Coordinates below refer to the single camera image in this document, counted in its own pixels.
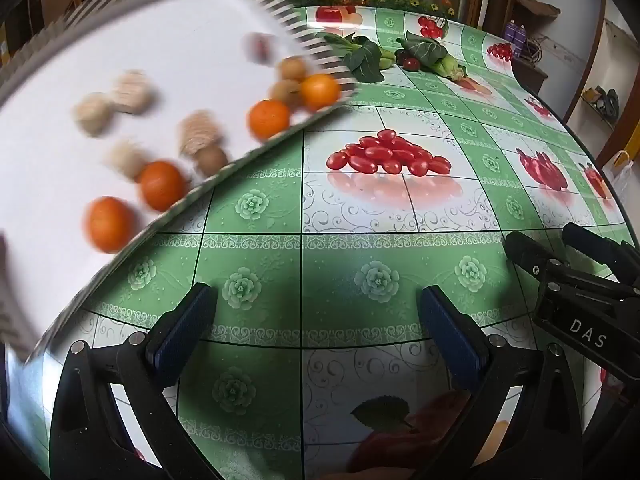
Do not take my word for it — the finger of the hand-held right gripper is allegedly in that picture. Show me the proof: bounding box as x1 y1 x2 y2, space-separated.
561 222 640 284
504 231 570 282

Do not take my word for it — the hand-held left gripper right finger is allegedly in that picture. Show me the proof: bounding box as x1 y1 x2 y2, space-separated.
419 285 583 480

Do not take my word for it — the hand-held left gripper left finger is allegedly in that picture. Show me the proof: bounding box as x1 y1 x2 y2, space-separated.
50 282 218 480

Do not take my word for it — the orange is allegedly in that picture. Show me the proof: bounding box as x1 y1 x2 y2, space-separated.
248 100 292 141
300 74 342 112
84 197 137 254
139 161 188 212

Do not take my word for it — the beige grain cake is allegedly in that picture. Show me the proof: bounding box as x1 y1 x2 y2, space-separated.
110 71 153 116
106 140 148 180
178 111 223 157
74 93 115 137

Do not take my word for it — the brown kiwi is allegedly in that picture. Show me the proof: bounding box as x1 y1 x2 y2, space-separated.
278 56 308 82
194 144 230 177
269 80 303 108

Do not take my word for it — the white tray with striped rim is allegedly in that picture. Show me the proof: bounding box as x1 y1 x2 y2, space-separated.
0 0 361 376

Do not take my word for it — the white plastic bag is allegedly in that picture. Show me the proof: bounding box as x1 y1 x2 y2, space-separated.
602 151 633 196

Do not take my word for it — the green fruit-print tablecloth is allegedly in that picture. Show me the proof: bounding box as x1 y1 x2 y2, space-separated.
45 4 631 480

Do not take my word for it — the dark wooden cabinet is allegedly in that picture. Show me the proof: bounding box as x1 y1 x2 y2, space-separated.
512 55 550 95

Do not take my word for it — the dark leafy vegetable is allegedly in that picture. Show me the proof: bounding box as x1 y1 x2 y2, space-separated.
397 31 448 68

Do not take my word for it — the green bok choy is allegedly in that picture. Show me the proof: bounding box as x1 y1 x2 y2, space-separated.
315 31 386 83

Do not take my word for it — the red date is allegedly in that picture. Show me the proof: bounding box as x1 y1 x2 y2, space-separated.
245 32 276 63

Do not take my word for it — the wooden wall shelf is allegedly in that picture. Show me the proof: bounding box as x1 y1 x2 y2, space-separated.
515 0 561 21

